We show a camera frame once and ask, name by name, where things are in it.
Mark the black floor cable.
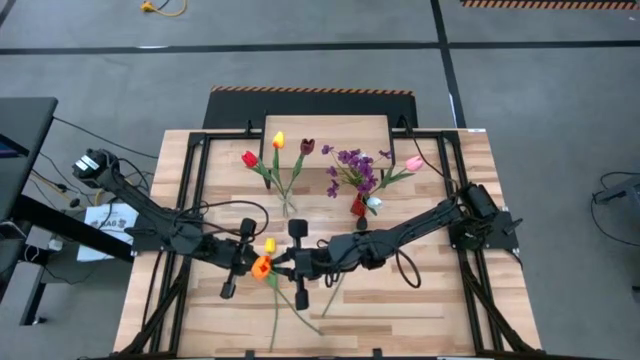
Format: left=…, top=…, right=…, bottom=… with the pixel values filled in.
left=52, top=116, right=160, bottom=160

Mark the dark grey desk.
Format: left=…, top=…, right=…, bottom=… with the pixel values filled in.
left=0, top=96, right=136, bottom=327

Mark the red tulip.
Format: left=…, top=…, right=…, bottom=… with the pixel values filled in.
left=241, top=150, right=291, bottom=206

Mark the white paper sheet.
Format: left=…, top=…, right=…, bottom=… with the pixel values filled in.
left=77, top=202, right=140, bottom=264

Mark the pink tulip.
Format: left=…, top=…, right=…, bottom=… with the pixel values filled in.
left=368, top=154, right=426, bottom=200

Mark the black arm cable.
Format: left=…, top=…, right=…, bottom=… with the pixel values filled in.
left=172, top=199, right=270, bottom=236
left=394, top=248, right=422, bottom=290

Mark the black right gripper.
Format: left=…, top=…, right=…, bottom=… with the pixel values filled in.
left=272, top=218, right=334, bottom=312

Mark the long black power cable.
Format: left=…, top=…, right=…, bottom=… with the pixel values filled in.
left=402, top=115, right=461, bottom=196

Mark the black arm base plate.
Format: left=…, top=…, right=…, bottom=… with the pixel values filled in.
left=130, top=227, right=201, bottom=254
left=448, top=209, right=524, bottom=253

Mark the yellow orange tulip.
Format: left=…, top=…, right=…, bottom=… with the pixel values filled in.
left=269, top=130, right=291, bottom=206

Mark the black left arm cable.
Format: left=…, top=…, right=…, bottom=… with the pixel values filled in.
left=172, top=199, right=270, bottom=236

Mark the red glass vase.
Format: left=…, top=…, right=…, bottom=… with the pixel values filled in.
left=349, top=192, right=370, bottom=219

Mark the black floor mat striped edge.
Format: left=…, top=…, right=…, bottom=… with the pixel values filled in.
left=202, top=85, right=419, bottom=130

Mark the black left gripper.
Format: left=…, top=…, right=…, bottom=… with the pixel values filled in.
left=213, top=216, right=262, bottom=301

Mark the maroon tulip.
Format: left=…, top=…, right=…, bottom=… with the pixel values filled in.
left=284, top=137, right=317, bottom=206

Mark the thin yellow cable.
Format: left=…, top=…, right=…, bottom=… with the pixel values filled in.
left=29, top=168, right=109, bottom=206

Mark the yellow floor cable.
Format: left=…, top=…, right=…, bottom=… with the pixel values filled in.
left=139, top=0, right=189, bottom=18

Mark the black metal table frame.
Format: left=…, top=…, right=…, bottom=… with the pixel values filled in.
left=114, top=119, right=539, bottom=360

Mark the raised wooden shelf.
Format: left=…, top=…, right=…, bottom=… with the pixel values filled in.
left=258, top=114, right=396, bottom=190

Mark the purple flower bunch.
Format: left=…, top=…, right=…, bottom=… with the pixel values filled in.
left=321, top=143, right=394, bottom=204

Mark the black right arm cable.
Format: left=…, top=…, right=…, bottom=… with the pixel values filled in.
left=394, top=248, right=422, bottom=290

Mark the clear glass vase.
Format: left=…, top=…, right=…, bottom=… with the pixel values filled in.
left=277, top=187, right=300, bottom=219

